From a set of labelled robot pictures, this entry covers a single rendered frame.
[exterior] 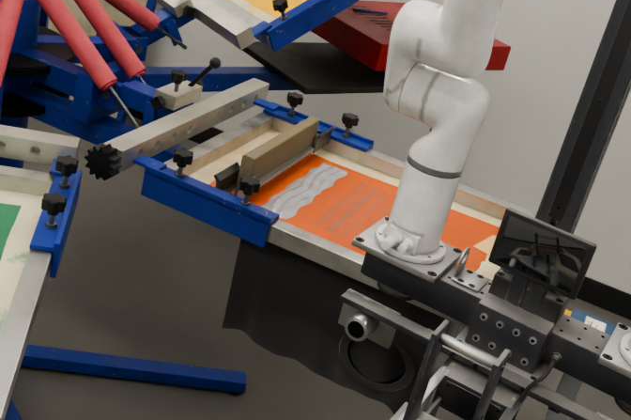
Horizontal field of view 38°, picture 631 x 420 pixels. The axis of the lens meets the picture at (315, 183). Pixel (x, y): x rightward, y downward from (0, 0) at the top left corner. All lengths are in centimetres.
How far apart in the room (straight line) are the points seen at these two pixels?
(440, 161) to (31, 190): 84
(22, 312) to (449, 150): 71
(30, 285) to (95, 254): 203
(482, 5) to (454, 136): 23
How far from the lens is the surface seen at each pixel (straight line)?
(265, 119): 240
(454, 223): 220
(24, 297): 154
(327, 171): 225
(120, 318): 326
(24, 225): 180
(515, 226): 148
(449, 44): 141
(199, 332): 326
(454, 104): 147
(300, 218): 201
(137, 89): 228
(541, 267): 149
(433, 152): 150
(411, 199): 153
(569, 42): 395
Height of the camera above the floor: 185
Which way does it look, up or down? 24 degrees down
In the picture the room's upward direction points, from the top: 14 degrees clockwise
